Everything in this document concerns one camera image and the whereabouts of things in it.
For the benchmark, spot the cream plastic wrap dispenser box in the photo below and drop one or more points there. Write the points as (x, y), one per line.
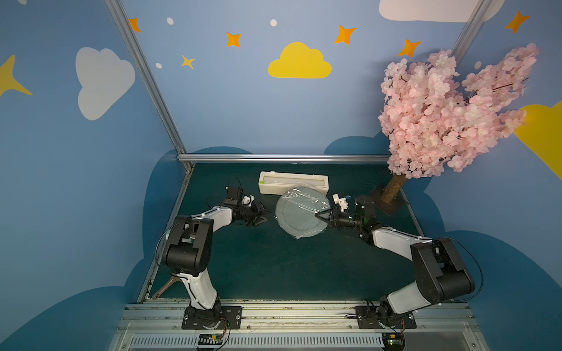
(273, 183)

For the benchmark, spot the pink blossom artificial tree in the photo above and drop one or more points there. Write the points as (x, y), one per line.
(434, 122)

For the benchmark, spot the right small circuit board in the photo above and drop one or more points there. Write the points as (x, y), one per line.
(393, 342)

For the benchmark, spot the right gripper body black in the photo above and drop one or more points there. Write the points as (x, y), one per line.
(336, 220)

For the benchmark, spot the left aluminium corner post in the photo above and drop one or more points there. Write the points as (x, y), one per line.
(119, 15)

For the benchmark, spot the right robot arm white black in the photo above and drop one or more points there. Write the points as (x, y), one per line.
(440, 273)

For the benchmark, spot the aluminium rail frame front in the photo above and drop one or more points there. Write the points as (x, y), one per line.
(295, 325)

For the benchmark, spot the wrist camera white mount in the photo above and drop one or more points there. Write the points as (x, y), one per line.
(342, 202)
(248, 200)

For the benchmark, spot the right aluminium corner post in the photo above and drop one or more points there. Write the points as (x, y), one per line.
(471, 29)

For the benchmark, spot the left small circuit board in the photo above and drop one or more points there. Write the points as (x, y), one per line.
(209, 341)

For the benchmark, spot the brown slotted spatula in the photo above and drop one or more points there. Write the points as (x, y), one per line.
(173, 280)

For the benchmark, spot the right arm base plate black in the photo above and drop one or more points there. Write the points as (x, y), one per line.
(376, 317)

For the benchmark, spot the horizontal aluminium back bar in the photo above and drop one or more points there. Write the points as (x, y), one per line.
(286, 158)

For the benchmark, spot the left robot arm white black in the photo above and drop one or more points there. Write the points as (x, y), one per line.
(188, 245)

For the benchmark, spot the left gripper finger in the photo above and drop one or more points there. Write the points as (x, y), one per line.
(258, 208)
(258, 220)

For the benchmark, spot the aluminium corner post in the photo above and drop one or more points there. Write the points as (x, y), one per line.
(471, 29)
(119, 15)

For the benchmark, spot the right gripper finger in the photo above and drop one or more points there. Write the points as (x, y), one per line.
(327, 213)
(333, 223)

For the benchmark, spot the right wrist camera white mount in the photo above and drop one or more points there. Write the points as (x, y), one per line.
(342, 202)

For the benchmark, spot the clear plastic wrap sheet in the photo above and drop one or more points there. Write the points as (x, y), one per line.
(303, 210)

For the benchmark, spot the small circuit board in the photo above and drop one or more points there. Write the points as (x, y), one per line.
(393, 342)
(209, 341)

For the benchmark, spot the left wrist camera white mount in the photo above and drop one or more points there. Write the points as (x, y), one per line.
(248, 200)

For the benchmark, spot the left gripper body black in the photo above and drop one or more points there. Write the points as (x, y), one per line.
(253, 212)

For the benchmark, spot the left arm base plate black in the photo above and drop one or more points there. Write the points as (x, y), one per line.
(213, 319)

